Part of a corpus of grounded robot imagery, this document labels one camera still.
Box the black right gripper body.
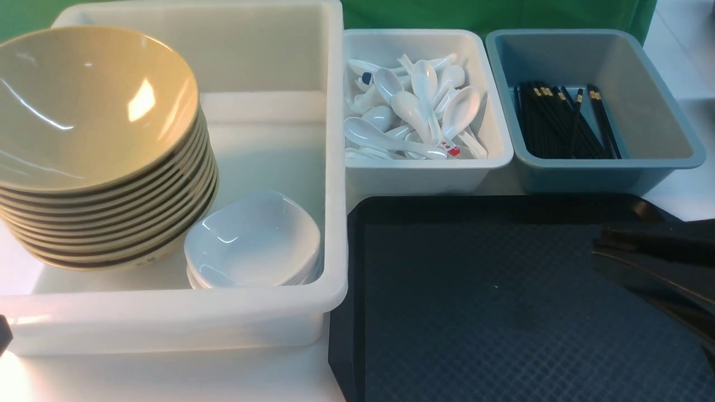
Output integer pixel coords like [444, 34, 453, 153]
[592, 219, 714, 365]

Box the white ceramic soup spoon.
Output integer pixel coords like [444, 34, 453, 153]
[343, 117, 450, 160]

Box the stack of yellow noodle bowls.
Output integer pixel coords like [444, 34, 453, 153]
[1, 25, 219, 271]

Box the blue-grey chopstick bin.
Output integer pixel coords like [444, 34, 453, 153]
[485, 30, 707, 195]

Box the bundle of black chopsticks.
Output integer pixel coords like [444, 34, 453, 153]
[513, 81, 623, 160]

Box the black serving tray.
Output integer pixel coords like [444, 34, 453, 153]
[328, 194, 713, 401]

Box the white spoon bin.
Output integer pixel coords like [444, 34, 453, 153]
[340, 30, 513, 211]

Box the pile of white soup spoons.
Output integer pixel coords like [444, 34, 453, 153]
[345, 54, 489, 160]

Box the stack of white sauce dishes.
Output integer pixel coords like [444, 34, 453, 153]
[184, 191, 322, 289]

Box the large white plastic bin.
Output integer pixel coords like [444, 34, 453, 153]
[2, 1, 347, 357]

